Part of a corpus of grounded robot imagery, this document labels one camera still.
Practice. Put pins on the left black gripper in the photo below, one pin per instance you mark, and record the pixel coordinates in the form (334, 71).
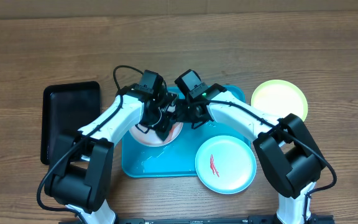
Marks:
(166, 127)

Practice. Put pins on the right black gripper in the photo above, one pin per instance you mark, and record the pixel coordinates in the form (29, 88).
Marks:
(186, 107)

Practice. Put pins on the green and pink sponge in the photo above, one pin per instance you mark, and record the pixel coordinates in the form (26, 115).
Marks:
(172, 133)

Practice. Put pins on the white plate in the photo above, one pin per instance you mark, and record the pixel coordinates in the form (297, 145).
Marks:
(150, 139)

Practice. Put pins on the yellow-green rimmed plate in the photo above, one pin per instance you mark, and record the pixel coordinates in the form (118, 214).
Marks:
(280, 98)

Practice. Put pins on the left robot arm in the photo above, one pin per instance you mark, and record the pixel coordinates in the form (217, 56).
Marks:
(79, 173)

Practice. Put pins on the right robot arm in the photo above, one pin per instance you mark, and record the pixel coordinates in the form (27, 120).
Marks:
(289, 156)

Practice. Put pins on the teal plastic tray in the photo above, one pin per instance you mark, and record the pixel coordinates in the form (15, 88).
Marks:
(175, 159)

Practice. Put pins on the black plastic tray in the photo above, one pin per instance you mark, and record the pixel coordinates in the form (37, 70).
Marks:
(67, 106)

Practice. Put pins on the light blue plate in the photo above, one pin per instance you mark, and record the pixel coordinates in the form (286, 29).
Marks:
(225, 164)

